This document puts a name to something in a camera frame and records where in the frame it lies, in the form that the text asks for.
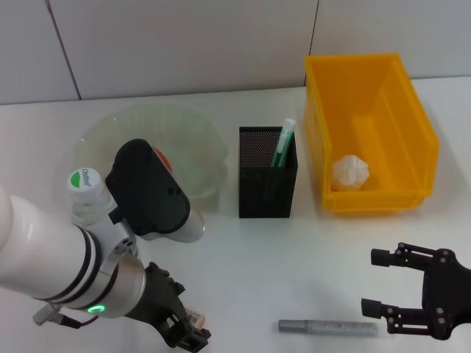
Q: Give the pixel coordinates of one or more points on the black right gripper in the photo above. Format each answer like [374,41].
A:
[449,290]

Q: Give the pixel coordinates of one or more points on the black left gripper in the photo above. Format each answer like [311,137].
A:
[162,294]

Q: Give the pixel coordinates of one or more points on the beige eraser with barcode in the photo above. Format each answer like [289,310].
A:
[195,315]

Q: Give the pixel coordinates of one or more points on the grey marker pen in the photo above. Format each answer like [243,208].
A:
[331,327]

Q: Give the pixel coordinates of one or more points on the white paper ball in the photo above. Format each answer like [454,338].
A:
[349,173]

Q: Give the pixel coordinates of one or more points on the green pen with clear cap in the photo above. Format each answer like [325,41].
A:
[281,147]

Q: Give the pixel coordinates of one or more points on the red-orange toy orange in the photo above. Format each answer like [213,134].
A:
[163,158]

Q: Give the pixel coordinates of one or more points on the clear water bottle green label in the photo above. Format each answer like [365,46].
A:
[86,184]

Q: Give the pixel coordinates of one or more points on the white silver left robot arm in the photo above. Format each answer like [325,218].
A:
[48,257]

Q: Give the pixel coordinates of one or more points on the black mesh pen holder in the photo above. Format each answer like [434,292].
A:
[265,195]

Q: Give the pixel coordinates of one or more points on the translucent green wavy fruit plate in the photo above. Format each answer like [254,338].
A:
[184,128]

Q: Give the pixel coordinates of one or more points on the yellow plastic bin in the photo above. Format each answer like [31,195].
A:
[368,121]

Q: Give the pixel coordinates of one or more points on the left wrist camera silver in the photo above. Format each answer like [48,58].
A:
[151,191]

